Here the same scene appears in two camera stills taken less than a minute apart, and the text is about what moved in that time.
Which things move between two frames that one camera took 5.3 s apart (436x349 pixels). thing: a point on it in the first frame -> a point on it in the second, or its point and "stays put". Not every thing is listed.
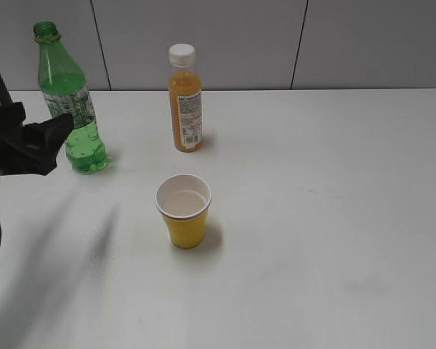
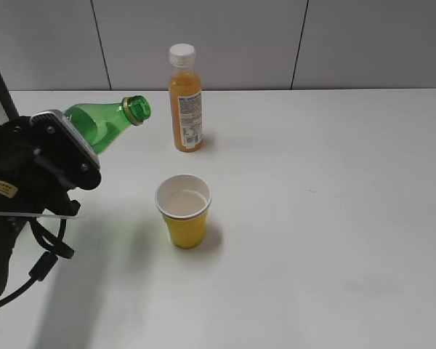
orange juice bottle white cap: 186,99 stays put
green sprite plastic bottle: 65,89 -> 95,122
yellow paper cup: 184,201 stays put
